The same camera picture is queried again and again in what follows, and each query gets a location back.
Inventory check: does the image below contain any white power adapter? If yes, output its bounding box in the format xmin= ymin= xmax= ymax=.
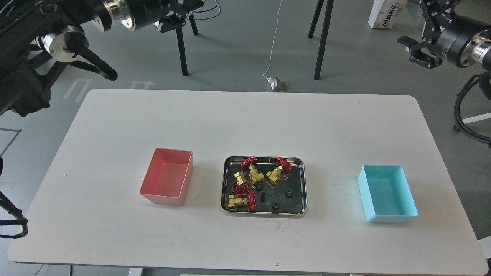
xmin=267 ymin=77 xmax=286 ymax=93

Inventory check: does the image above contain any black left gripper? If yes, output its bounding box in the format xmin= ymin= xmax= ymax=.
xmin=155 ymin=0 xmax=204 ymax=33

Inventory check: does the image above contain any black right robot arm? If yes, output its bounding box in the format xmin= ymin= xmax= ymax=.
xmin=397 ymin=0 xmax=491 ymax=71

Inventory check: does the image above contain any white cardboard box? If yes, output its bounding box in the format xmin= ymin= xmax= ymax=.
xmin=368 ymin=0 xmax=407 ymax=29

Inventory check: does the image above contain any brass valve red handle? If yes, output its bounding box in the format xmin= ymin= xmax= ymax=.
xmin=266 ymin=157 xmax=293 ymax=187
xmin=241 ymin=156 xmax=265 ymax=187
xmin=232 ymin=171 xmax=250 ymax=197
xmin=226 ymin=191 xmax=257 ymax=212

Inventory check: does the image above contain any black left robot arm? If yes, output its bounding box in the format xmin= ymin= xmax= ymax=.
xmin=0 ymin=0 xmax=204 ymax=117

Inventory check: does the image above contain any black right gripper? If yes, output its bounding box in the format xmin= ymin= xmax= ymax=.
xmin=397 ymin=0 xmax=455 ymax=69

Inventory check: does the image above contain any white cable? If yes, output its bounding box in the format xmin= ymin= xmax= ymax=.
xmin=262 ymin=0 xmax=283 ymax=82

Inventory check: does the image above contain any stainless steel tray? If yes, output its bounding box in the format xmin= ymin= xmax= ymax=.
xmin=221 ymin=156 xmax=308 ymax=216

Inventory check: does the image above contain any blue plastic box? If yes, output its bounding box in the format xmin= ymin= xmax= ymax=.
xmin=358 ymin=164 xmax=419 ymax=223

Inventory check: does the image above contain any black table leg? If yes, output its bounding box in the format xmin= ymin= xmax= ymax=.
xmin=176 ymin=13 xmax=199 ymax=76
xmin=308 ymin=0 xmax=334 ymax=80

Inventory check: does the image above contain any pink plastic box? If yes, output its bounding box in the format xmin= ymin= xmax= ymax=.
xmin=140 ymin=148 xmax=194 ymax=206

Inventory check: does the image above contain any black corrugated cable hose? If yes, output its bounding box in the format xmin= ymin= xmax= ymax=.
xmin=453 ymin=73 xmax=491 ymax=148

